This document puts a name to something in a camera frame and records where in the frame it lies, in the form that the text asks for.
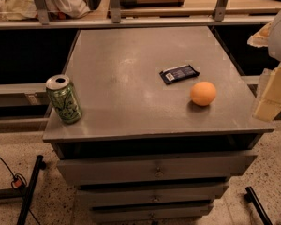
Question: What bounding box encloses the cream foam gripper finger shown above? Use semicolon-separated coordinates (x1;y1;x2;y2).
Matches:
253;63;281;121

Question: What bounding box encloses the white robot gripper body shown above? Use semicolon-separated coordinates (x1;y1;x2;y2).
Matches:
247;10;281;62

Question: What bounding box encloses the orange fruit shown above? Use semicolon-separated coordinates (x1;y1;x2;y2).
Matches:
190;82;216;106

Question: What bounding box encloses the dark blue snack wrapper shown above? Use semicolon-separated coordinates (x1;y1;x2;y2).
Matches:
159;65;200;84

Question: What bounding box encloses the black stand leg right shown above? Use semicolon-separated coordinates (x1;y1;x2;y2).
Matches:
244;187;273;225

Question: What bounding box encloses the black stand leg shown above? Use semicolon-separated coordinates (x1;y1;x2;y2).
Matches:
244;187;273;225
17;155;46;225

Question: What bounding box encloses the grey drawer cabinet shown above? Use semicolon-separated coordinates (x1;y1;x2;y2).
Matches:
44;27;274;223

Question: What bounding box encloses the green soda can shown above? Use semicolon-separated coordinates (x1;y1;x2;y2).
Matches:
46;74;81;124

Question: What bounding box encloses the black stand leg left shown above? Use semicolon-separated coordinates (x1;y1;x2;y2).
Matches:
17;155;46;225

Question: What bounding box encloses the white cloth bundle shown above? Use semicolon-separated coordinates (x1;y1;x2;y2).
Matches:
0;0;90;21

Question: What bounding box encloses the metal railing frame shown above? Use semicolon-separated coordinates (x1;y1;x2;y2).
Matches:
0;0;281;30

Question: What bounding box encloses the black cable with orange clip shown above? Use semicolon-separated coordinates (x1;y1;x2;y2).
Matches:
0;145;41;225

